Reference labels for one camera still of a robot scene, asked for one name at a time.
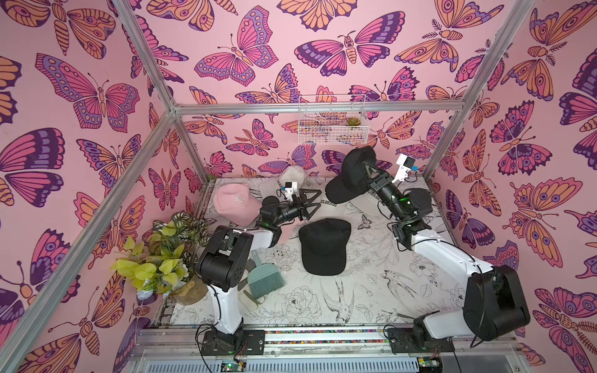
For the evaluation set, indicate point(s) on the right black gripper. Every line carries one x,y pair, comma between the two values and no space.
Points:
371,172

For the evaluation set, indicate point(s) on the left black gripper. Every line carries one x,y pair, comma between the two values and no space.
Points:
300,209

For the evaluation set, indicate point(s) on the plain black cap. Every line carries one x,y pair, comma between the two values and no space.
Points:
324,246

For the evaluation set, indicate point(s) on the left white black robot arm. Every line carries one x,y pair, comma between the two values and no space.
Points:
223,261

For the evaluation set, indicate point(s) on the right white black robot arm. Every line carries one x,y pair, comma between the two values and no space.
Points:
494,302

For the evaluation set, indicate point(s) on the plain pink cap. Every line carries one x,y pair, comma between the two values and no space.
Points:
289,231

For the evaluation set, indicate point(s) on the cream cap rear left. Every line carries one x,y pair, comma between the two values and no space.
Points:
292,174

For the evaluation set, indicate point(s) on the cream Colorado cap middle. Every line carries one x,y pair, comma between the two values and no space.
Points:
330,210

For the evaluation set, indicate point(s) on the small succulent in basket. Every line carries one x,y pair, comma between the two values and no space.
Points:
352,122

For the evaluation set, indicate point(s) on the pink cap with logo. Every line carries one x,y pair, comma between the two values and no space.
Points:
235,202

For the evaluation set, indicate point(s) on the teal hand brush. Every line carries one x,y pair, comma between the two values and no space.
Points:
264,278

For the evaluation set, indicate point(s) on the clear plastic dustpan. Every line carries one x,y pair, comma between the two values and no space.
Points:
248,303

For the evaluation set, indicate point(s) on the potted green plant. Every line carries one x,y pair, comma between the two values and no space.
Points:
163,263

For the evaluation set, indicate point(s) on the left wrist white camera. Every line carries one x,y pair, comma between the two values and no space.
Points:
289,189

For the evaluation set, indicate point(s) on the wrist white camera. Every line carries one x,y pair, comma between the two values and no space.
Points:
289,189
406,164

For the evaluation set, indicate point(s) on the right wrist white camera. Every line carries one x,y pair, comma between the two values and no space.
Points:
406,164

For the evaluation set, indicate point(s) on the white wire basket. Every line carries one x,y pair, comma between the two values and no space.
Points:
323,123

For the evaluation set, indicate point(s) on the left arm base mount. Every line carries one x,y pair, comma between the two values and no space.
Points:
245,342

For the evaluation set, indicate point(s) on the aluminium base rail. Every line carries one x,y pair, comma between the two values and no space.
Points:
368,348

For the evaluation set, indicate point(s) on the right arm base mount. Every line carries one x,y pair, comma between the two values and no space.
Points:
415,340

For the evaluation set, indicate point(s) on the aluminium frame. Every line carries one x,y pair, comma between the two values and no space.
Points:
79,126

